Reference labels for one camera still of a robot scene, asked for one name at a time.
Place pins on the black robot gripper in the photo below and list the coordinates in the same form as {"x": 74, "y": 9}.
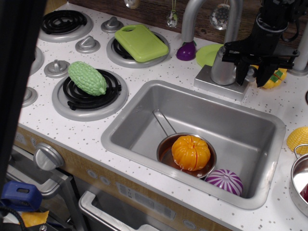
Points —
{"x": 263, "y": 48}

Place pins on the silver faucet lever handle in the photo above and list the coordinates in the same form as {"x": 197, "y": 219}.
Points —
{"x": 251, "y": 74}

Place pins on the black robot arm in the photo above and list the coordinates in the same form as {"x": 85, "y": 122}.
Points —
{"x": 278, "y": 14}

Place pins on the yellow toy bell pepper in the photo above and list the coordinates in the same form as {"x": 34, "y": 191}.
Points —
{"x": 276, "y": 79}

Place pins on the silver toy faucet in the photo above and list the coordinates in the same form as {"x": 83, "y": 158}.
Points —
{"x": 219, "y": 77}

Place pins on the green toy plate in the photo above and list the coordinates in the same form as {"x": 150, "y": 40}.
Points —
{"x": 206, "y": 55}

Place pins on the hanging crystal ball ornament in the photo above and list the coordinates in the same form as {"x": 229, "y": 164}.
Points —
{"x": 219, "y": 16}

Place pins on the purple toy eggplant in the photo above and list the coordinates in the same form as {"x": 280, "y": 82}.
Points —
{"x": 187, "y": 51}

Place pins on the grey toy sink basin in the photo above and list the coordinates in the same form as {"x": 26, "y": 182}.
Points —
{"x": 218, "y": 147}

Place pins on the yellow toy corn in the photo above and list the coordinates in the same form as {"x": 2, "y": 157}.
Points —
{"x": 297, "y": 137}

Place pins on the hanging glass fruit ornament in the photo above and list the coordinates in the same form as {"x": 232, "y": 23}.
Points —
{"x": 172, "y": 16}

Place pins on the orange toy pumpkin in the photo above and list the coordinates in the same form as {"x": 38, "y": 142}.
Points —
{"x": 190, "y": 153}

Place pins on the green toy cutting board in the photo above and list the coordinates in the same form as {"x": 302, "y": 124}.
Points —
{"x": 141, "y": 43}

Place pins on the purple striped toy onion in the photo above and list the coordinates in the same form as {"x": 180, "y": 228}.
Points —
{"x": 226, "y": 180}

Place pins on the small steel saucepan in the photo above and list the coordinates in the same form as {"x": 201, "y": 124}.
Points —
{"x": 164, "y": 154}

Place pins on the steel pot at right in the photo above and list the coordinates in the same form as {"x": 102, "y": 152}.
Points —
{"x": 298, "y": 186}

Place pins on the back right stove burner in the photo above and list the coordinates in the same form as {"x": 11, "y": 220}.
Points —
{"x": 118, "y": 55}

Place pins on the silver stove knob back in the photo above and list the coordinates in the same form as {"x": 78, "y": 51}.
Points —
{"x": 111, "y": 25}

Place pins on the green toy bitter gourd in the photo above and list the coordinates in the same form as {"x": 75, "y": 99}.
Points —
{"x": 87, "y": 78}

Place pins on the silver stove knob middle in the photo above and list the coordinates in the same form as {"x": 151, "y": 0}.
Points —
{"x": 87, "y": 45}

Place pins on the front black stove burner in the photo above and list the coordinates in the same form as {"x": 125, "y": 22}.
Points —
{"x": 73, "y": 103}

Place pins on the back left stove burner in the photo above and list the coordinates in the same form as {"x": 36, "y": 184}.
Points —
{"x": 64, "y": 26}

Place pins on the silver stove knob left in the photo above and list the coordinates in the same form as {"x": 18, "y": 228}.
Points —
{"x": 57, "y": 69}

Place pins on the far left stove burner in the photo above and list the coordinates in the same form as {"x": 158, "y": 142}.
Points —
{"x": 38, "y": 61}

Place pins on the silver stove knob front-left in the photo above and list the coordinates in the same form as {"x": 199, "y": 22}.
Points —
{"x": 30, "y": 97}

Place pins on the silver oven front knob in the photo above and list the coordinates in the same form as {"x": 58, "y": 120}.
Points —
{"x": 47, "y": 158}

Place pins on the black foreground pole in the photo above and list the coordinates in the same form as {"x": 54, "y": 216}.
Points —
{"x": 20, "y": 22}

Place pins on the blue clamp tool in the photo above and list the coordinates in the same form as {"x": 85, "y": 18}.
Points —
{"x": 21, "y": 196}

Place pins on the yellow cloth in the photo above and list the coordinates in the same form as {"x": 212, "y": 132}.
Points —
{"x": 34, "y": 218}

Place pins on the silver post at right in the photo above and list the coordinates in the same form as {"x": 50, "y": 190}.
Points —
{"x": 300, "y": 67}

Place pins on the silver dishwasher door handle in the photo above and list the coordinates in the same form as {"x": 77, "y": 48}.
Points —
{"x": 106, "y": 213}

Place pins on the silver oven door handle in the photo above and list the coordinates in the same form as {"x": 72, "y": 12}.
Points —
{"x": 21, "y": 168}

